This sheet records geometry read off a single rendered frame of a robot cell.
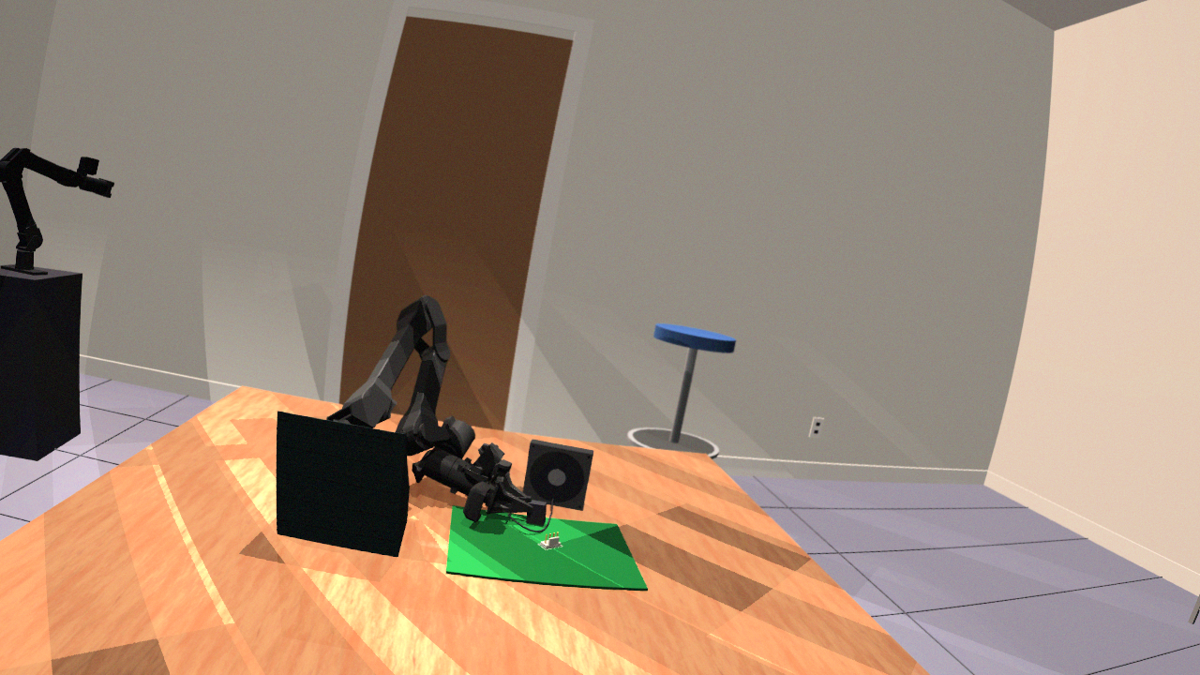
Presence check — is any green circuit board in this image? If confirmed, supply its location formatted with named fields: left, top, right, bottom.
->
left=445, top=504, right=648, bottom=592

